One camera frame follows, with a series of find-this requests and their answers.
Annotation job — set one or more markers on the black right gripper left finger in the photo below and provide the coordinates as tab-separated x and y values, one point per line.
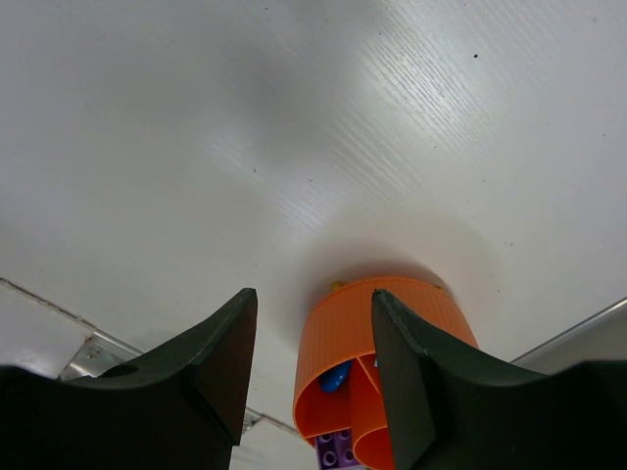
179	406

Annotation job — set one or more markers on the orange round divided container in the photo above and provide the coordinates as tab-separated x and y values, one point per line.
339	329

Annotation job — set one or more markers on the purple lego plate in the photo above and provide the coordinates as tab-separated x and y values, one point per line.
334	451

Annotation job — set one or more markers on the blue round lego piece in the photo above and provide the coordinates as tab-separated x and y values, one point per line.
332	379

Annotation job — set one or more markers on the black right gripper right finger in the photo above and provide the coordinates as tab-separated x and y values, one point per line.
451	406

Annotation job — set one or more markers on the aluminium frame rail right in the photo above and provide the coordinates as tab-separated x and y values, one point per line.
599	337

